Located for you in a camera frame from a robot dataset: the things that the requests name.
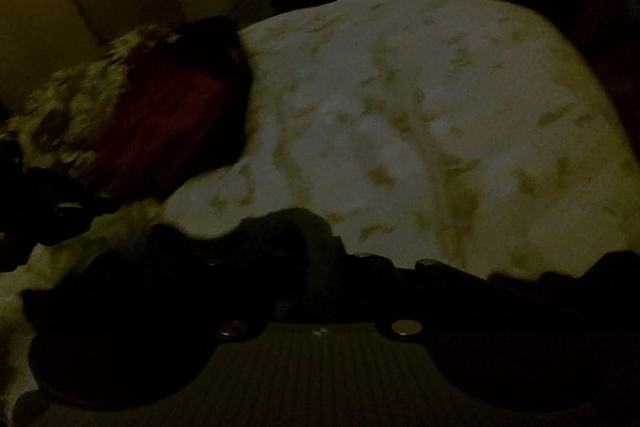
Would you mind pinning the red cloth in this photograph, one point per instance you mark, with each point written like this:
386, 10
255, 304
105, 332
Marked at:
175, 122

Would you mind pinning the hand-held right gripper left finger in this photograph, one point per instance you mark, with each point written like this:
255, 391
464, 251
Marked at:
295, 232

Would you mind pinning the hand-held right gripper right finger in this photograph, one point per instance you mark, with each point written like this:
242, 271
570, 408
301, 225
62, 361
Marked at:
370, 272

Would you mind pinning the white printed blanket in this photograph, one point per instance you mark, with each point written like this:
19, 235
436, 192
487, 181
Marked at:
400, 132

